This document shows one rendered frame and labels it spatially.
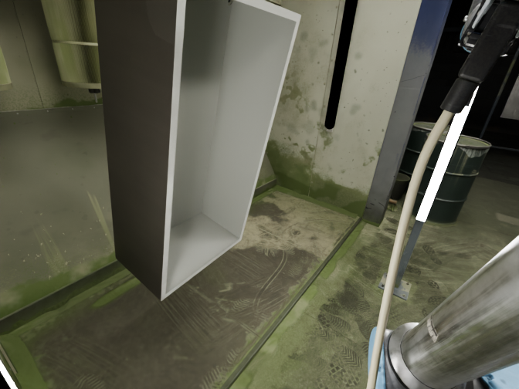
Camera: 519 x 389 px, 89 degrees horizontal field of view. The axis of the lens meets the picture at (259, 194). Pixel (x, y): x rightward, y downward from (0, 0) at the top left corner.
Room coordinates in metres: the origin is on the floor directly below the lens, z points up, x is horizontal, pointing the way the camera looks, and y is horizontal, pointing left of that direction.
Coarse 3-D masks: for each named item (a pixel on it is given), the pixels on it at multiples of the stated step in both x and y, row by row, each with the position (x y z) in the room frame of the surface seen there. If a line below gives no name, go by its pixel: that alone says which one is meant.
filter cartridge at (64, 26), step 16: (48, 0) 1.67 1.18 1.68; (64, 0) 1.67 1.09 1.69; (80, 0) 1.71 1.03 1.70; (48, 16) 1.69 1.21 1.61; (64, 16) 1.67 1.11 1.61; (80, 16) 1.72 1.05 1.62; (64, 32) 1.67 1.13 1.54; (80, 32) 1.70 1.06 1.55; (96, 32) 1.74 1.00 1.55; (64, 48) 1.66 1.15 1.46; (80, 48) 1.68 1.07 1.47; (96, 48) 1.73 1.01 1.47; (64, 64) 1.67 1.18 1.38; (80, 64) 1.69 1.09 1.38; (96, 64) 1.73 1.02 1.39; (64, 80) 1.69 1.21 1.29; (80, 80) 1.68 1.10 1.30; (96, 80) 1.70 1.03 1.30; (96, 96) 1.83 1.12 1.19
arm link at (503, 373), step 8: (504, 368) 0.36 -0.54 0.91; (512, 368) 0.36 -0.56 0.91; (488, 376) 0.34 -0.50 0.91; (496, 376) 0.34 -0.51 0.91; (504, 376) 0.34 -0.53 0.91; (512, 376) 0.34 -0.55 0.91; (472, 384) 0.34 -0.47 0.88; (480, 384) 0.33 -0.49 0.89; (488, 384) 0.33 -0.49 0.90; (496, 384) 0.32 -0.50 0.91; (504, 384) 0.32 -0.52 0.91; (512, 384) 0.32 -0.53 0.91
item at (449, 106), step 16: (512, 0) 0.41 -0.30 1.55; (496, 16) 0.41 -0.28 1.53; (512, 16) 0.40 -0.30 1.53; (496, 32) 0.41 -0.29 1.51; (512, 32) 0.40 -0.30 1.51; (480, 48) 0.41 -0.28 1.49; (496, 48) 0.40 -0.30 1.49; (464, 64) 0.42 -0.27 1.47; (480, 64) 0.41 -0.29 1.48; (464, 80) 0.42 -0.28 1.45; (480, 80) 0.41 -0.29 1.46; (448, 96) 0.43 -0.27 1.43; (464, 96) 0.41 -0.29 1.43
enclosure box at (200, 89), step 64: (128, 0) 0.83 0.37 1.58; (192, 0) 1.23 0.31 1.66; (256, 0) 0.98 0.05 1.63; (128, 64) 0.85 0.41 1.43; (192, 64) 1.28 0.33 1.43; (256, 64) 1.34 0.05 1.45; (128, 128) 0.88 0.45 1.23; (192, 128) 1.34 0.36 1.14; (256, 128) 1.32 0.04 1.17; (128, 192) 0.91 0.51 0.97; (192, 192) 1.43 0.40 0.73; (128, 256) 0.96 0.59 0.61; (192, 256) 1.15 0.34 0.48
